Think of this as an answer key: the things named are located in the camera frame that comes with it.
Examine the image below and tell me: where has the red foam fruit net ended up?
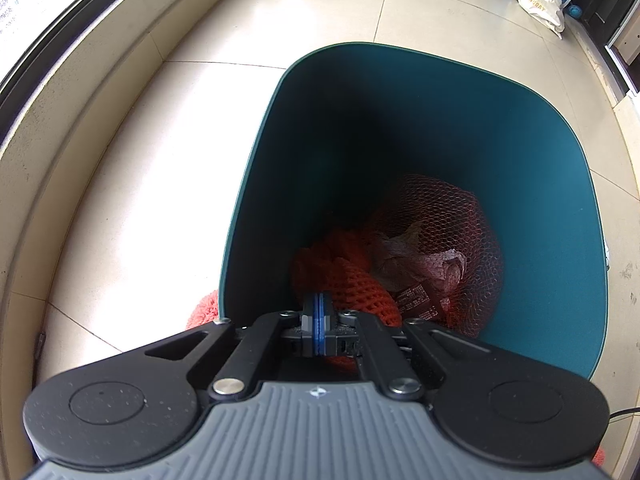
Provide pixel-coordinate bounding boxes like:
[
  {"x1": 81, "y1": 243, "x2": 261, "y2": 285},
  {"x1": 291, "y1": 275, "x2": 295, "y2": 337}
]
[{"x1": 292, "y1": 231, "x2": 404, "y2": 371}]

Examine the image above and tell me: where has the red mesh net bag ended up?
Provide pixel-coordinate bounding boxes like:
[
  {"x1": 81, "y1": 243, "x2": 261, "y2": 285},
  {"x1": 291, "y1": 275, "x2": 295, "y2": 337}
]
[{"x1": 375, "y1": 174, "x2": 503, "y2": 338}]

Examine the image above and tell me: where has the dark teal trash bin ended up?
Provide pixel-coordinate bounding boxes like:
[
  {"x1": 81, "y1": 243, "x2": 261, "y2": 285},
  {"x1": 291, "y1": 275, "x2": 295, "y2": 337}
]
[{"x1": 219, "y1": 42, "x2": 608, "y2": 377}]

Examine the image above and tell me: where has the orange red floor mat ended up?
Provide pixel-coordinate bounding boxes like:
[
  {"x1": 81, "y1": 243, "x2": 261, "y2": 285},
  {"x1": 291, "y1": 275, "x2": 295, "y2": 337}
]
[{"x1": 186, "y1": 290, "x2": 219, "y2": 330}]

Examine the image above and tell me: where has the white tote bag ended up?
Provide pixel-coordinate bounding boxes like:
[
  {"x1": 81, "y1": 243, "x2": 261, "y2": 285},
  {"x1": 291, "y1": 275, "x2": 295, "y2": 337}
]
[{"x1": 516, "y1": 0, "x2": 565, "y2": 38}]

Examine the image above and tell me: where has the small blue ball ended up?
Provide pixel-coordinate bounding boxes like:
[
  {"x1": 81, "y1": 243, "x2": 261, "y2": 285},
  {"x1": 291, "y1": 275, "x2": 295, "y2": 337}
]
[{"x1": 568, "y1": 6, "x2": 582, "y2": 18}]

